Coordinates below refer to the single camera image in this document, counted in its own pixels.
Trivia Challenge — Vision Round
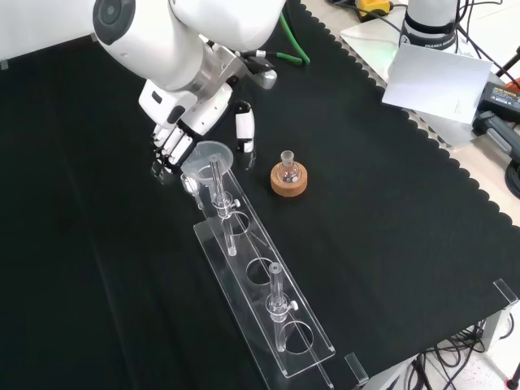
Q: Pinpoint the translucent plastic funnel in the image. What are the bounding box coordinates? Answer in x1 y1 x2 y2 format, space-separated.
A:
181 140 235 196

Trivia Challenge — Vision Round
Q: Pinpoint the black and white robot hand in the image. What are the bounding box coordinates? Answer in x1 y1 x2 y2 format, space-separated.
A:
139 80 258 186

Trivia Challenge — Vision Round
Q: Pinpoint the small glass round-bottom flask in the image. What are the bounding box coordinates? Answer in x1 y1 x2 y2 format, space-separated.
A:
279 149 302 184

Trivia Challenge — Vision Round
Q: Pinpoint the brown cork ring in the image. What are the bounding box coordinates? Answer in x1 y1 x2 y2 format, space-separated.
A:
270 161 308 197

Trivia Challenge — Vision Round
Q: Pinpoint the green cable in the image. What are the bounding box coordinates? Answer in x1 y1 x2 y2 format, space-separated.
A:
279 11 312 67

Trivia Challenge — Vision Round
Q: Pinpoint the black power unit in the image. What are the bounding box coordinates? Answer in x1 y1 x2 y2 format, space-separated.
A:
472 80 520 125

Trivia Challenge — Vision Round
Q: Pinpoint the pale board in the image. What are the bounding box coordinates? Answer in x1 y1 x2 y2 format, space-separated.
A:
381 43 495 124

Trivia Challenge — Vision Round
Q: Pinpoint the clear acrylic funnel stand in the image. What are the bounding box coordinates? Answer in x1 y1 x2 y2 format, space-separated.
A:
193 155 336 379

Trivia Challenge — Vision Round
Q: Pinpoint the black bench cloth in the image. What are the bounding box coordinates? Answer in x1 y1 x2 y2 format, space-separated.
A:
0 0 520 390

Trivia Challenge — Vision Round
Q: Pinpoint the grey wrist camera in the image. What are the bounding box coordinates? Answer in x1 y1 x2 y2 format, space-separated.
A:
233 47 279 91

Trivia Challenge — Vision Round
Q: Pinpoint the clear cloth clip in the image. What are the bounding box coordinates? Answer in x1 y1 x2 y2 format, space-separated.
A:
344 352 369 385
492 278 520 310

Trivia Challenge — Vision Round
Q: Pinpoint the yellow stop button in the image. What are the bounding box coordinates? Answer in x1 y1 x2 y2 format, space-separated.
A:
355 0 396 22

